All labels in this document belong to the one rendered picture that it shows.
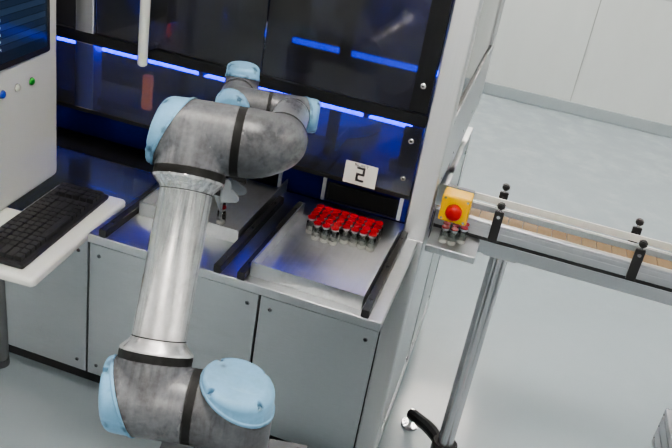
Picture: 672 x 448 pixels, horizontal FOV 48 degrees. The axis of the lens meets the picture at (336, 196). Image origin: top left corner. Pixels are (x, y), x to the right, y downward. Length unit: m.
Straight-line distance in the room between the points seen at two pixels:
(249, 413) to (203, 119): 0.45
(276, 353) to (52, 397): 0.81
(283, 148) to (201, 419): 0.43
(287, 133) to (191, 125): 0.15
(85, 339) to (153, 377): 1.40
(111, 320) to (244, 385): 1.33
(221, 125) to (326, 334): 1.09
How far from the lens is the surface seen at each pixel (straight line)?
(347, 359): 2.21
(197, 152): 1.20
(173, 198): 1.21
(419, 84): 1.83
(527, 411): 2.98
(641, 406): 3.25
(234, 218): 1.92
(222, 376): 1.20
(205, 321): 2.32
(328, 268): 1.77
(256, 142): 1.20
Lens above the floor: 1.79
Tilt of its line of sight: 25 degrees down
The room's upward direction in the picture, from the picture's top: 10 degrees clockwise
